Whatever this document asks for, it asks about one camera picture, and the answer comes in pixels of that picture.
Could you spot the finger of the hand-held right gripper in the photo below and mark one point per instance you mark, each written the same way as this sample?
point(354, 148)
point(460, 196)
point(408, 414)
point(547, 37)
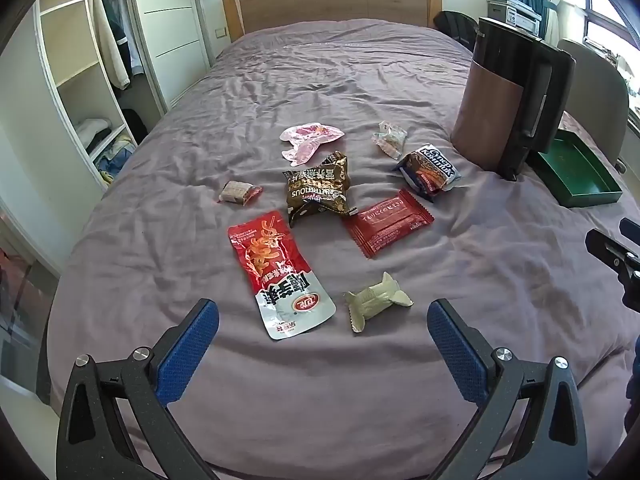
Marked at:
point(631, 227)
point(607, 252)

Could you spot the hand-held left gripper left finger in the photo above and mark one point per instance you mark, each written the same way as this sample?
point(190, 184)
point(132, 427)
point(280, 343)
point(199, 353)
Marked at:
point(192, 345)

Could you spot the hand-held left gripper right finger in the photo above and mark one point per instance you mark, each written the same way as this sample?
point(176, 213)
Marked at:
point(455, 350)

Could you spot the green tray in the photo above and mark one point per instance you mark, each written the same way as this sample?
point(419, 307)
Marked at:
point(575, 172)

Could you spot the pale green cake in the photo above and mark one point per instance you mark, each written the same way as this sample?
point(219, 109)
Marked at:
point(372, 300)

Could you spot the long red and white pouch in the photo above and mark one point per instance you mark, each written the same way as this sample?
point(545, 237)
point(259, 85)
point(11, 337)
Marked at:
point(270, 260)

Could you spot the red snack packet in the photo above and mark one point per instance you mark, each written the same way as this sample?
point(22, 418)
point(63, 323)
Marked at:
point(387, 222)

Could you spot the small brown bar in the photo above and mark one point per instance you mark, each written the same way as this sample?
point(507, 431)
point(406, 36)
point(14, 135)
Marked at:
point(237, 192)

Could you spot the blue and white snack packet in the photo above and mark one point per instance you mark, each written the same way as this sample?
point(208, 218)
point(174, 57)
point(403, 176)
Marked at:
point(430, 170)

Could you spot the dark brown snack bag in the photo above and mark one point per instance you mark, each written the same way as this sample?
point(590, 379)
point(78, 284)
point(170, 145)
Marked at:
point(315, 190)

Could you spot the small white candy wrapper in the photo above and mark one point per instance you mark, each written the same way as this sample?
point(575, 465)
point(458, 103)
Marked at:
point(390, 140)

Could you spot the pink snack packet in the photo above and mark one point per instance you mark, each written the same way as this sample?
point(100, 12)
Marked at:
point(310, 140)

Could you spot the grey chair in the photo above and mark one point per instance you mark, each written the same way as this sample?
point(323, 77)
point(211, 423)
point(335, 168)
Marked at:
point(595, 90)

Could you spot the brown and black electric kettle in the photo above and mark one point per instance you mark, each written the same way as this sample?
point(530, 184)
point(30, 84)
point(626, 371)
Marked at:
point(490, 115)

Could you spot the blue and yellow clothes pile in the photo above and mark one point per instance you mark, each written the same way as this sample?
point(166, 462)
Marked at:
point(115, 160)

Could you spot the purple bed sheet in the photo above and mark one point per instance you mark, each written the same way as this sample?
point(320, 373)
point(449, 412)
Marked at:
point(200, 125)

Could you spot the black bag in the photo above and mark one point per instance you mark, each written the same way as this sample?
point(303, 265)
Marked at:
point(134, 125)

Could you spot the white folded clothes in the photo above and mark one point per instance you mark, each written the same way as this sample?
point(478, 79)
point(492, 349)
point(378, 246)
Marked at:
point(92, 130)

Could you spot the grey printer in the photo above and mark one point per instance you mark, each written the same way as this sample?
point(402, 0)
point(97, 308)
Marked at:
point(515, 12)

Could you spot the black backpack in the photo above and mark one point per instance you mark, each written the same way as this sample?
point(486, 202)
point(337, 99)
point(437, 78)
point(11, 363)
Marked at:
point(457, 27)

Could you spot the white hanging jacket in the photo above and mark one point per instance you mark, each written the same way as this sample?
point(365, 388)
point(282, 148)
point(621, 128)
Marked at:
point(107, 45)

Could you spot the white wardrobe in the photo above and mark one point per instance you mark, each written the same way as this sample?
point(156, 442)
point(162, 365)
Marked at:
point(170, 25)

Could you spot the dark hanging jacket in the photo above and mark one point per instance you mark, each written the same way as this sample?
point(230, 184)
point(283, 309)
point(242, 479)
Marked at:
point(125, 25)

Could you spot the wooden headboard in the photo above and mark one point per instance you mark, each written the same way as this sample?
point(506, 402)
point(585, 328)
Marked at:
point(325, 5)

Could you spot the wall socket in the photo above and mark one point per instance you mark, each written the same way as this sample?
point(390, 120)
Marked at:
point(221, 32)

